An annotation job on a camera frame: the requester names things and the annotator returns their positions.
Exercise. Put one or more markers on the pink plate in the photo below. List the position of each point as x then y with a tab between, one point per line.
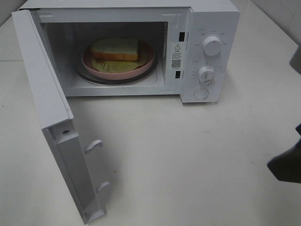
118	58

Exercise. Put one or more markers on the glass microwave turntable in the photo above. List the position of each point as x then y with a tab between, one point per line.
86	70

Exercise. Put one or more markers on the white microwave oven body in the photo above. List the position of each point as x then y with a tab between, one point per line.
175	29

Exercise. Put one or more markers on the lower white timer knob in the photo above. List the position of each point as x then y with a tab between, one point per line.
206	74

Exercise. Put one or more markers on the toast sandwich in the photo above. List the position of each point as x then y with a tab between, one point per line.
117	55

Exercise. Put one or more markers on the upper white power knob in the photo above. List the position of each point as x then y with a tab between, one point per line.
212	45

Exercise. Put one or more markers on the round white door button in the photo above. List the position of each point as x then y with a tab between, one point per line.
201	94

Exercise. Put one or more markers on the white microwave door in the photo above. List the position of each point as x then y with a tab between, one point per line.
56	117

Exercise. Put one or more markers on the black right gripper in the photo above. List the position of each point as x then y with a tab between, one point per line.
287	166

